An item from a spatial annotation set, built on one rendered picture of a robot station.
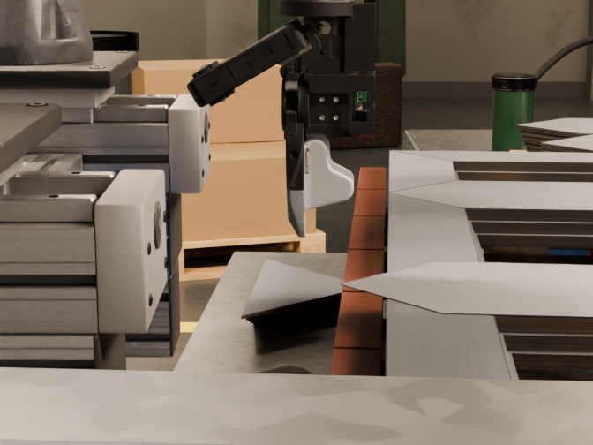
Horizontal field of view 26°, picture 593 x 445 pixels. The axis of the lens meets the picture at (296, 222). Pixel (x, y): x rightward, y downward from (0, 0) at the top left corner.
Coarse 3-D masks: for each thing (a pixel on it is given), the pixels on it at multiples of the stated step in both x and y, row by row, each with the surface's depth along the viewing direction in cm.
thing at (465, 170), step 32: (480, 224) 150; (512, 224) 150; (544, 224) 150; (576, 224) 150; (480, 256) 134; (512, 320) 107; (544, 320) 107; (576, 320) 107; (512, 352) 107; (544, 352) 107; (576, 352) 107
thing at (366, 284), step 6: (372, 276) 120; (348, 282) 118; (354, 282) 118; (360, 282) 118; (366, 282) 118; (372, 282) 118; (354, 288) 116; (360, 288) 116; (366, 288) 116; (372, 288) 116
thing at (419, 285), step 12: (432, 264) 124; (384, 276) 120; (396, 276) 119; (408, 276) 119; (420, 276) 119; (432, 276) 119; (384, 288) 116; (396, 288) 116; (408, 288) 115; (420, 288) 115; (432, 288) 115; (396, 300) 112; (408, 300) 112; (420, 300) 111; (432, 300) 111
